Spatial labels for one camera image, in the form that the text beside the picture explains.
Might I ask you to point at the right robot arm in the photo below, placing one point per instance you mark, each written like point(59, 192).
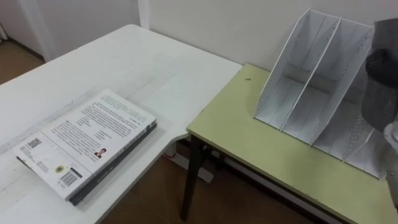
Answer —
point(381, 99)

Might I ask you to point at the dark-covered book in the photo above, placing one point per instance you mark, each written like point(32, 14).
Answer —
point(109, 177)

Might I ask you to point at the white desk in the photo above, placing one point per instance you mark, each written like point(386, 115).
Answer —
point(130, 68)

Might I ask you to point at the white-covered book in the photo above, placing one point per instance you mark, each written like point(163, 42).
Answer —
point(90, 137)

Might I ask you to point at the green table with black legs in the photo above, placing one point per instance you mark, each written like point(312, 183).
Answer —
point(267, 155)

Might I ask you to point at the white perforated file rack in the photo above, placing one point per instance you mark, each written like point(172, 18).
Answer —
point(314, 102)

